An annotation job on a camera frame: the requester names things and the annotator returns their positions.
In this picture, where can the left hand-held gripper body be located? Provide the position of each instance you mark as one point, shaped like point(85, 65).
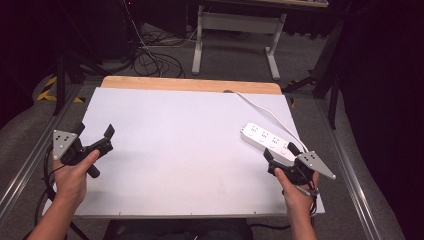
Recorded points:
point(65, 141)

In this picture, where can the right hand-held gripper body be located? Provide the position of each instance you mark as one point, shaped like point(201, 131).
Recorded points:
point(300, 173)

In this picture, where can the white power strip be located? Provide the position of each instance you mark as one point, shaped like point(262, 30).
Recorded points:
point(263, 136)

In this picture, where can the person's right hand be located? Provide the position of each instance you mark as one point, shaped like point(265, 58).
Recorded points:
point(298, 198)

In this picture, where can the person's left hand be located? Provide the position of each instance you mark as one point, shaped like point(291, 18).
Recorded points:
point(71, 181)

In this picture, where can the black tripod stand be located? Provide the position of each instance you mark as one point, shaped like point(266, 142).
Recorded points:
point(60, 83)

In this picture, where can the white table board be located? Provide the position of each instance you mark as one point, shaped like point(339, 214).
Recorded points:
point(173, 153)

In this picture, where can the black metal stand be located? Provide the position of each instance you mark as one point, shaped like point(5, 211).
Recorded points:
point(328, 76)

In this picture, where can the aluminium rail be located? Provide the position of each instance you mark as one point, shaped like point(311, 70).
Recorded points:
point(346, 173)
point(30, 166)

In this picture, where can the white metal desk frame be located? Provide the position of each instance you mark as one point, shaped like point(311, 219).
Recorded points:
point(233, 23)

